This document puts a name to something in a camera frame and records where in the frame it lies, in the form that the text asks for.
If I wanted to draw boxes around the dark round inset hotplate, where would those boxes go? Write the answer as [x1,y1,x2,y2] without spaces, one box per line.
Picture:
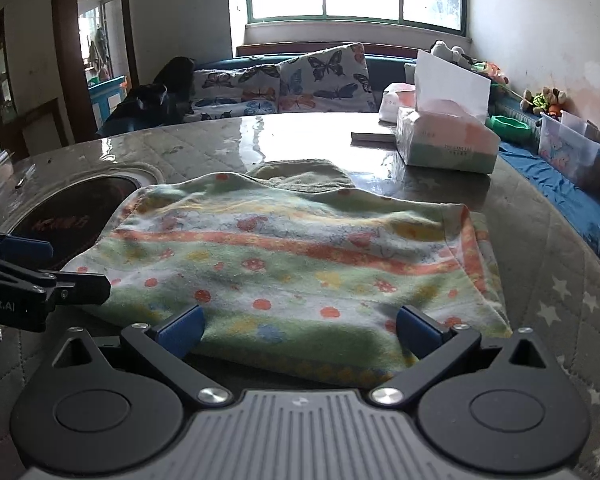
[7,175,143,271]

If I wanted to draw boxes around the pink and green tissue box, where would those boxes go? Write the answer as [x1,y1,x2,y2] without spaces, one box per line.
[395,105,501,173]

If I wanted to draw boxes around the green patterned baby garment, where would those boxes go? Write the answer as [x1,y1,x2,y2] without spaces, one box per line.
[60,159,513,388]

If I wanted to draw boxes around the white tissue sheet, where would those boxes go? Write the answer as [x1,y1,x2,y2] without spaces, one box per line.
[414,50,492,123]

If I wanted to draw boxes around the orange and green toy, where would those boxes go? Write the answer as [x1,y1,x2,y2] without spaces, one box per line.
[472,60,508,86]

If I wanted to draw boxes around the black bag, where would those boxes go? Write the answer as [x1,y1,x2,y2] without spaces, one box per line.
[100,56,196,133]

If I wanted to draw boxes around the butterfly print pillow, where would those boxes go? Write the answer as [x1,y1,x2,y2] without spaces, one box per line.
[278,44,376,113]

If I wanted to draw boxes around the butterfly print pillows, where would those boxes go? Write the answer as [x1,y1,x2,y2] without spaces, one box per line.
[195,45,421,111]

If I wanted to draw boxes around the blue sheet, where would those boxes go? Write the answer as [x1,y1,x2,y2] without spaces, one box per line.
[497,140,600,256]

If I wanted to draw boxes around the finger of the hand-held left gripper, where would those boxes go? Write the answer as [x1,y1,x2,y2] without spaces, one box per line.
[0,252,112,311]
[0,227,55,272]

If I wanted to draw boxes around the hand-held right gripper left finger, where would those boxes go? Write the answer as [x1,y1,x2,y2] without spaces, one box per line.
[50,304,233,407]

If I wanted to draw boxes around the green bowl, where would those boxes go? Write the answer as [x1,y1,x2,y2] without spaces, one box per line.
[485,115,532,142]

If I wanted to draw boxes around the butterfly print blanket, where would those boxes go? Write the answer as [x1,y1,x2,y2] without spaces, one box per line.
[190,62,283,121]

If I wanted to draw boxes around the dark wooden door frame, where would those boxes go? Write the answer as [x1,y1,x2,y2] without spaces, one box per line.
[51,0,141,136]

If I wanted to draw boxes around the wooden chair back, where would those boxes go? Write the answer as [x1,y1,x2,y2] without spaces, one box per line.
[20,99,73,153]

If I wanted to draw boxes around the pink and white packet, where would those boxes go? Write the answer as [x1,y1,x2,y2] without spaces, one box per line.
[378,82,417,123]

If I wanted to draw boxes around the colourful plush toys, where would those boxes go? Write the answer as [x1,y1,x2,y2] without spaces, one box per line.
[522,87,568,116]

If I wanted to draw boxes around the clear plastic storage box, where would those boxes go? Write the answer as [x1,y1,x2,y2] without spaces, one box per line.
[537,110,600,188]

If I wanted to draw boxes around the white plush toy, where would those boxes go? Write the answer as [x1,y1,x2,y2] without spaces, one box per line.
[430,40,466,66]

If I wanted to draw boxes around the blue cabinet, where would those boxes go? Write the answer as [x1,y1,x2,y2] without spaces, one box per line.
[89,75,131,126]

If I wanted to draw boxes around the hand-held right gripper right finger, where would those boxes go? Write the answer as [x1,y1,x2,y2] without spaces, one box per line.
[369,304,551,407]

